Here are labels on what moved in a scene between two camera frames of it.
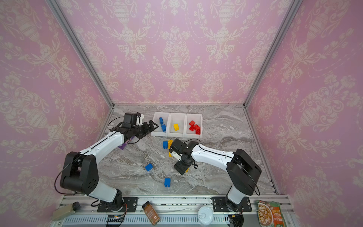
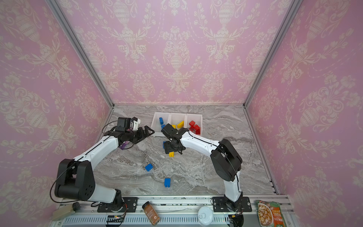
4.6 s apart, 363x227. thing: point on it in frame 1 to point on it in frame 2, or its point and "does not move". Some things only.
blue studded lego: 161,120 does not move
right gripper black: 180,168 to 168,148
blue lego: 149,167 does not move
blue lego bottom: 167,182 does not move
